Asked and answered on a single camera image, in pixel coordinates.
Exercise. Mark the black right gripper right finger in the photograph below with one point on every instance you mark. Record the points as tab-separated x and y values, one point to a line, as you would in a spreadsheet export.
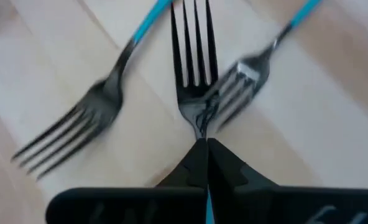
296	205

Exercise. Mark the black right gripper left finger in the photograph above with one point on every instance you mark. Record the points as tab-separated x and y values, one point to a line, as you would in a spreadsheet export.
140	205

